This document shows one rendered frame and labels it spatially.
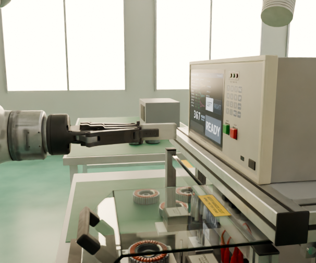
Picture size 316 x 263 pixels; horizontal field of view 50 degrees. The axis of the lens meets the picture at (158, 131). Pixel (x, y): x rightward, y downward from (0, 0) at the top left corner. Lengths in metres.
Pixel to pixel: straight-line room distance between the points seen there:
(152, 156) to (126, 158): 0.17
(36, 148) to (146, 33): 4.86
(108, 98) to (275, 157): 4.84
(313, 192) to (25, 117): 0.48
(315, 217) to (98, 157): 1.85
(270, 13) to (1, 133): 1.57
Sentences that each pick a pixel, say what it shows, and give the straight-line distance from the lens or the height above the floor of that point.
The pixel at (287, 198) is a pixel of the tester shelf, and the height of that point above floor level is 1.11.
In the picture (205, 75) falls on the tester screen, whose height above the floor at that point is 1.28.
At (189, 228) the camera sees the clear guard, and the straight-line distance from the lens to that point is 0.53.
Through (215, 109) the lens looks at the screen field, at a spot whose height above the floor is 1.21.
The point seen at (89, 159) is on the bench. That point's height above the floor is 0.73.
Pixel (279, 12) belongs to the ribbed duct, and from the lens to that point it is 1.92.
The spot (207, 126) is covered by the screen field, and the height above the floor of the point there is 1.17.
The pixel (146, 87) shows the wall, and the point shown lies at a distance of 5.38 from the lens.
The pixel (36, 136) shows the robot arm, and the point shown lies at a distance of 0.61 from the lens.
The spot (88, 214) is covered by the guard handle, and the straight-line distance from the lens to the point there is 0.60.
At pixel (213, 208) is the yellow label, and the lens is 0.60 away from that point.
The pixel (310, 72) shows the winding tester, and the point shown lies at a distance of 0.59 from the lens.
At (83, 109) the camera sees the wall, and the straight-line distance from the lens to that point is 5.36.
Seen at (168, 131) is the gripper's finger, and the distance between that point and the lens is 0.65.
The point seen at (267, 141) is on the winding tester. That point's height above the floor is 1.19.
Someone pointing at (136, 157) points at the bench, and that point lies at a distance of 2.26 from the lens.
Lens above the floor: 1.30
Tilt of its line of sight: 10 degrees down
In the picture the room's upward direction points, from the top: straight up
